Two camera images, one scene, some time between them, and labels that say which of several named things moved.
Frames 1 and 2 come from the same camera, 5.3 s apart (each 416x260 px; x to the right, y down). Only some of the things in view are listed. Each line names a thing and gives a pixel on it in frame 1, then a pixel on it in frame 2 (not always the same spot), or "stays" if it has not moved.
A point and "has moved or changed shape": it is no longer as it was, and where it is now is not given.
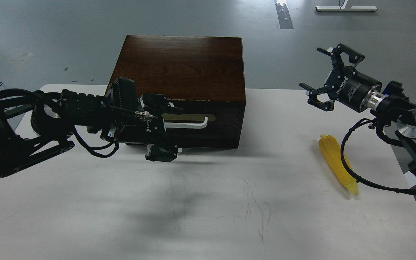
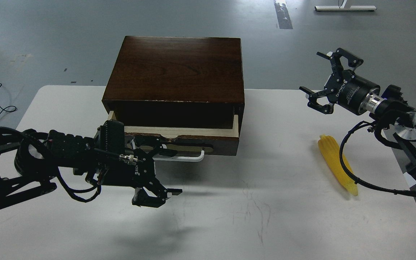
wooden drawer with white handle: [205, 124] has moved or changed shape
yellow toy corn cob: [332, 149] stays
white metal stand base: [344, 8] stays
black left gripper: [147, 126] -> [133, 169]
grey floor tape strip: [285, 19] stays
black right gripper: [346, 84] stays
